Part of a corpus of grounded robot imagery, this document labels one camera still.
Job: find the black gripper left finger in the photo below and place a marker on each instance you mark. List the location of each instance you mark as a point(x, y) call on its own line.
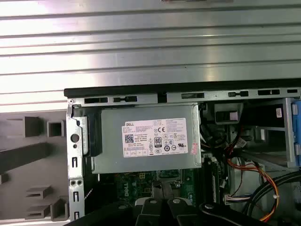
point(150, 212)

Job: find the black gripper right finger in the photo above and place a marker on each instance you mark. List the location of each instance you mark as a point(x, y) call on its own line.
point(181, 212)

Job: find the green motherboard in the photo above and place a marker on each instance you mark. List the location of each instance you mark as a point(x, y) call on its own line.
point(131, 186)

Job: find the grey power supply unit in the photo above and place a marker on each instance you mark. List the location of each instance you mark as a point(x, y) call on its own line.
point(113, 146)

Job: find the black open PC case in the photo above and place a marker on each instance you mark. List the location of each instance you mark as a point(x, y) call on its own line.
point(75, 141)

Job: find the grey plastic parts rack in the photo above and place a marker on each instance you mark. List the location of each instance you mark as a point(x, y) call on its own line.
point(56, 164)

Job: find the metal drive bay cage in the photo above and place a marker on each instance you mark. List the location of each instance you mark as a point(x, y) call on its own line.
point(270, 155)

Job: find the blue drive carrier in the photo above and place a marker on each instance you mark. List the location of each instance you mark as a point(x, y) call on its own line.
point(296, 131)

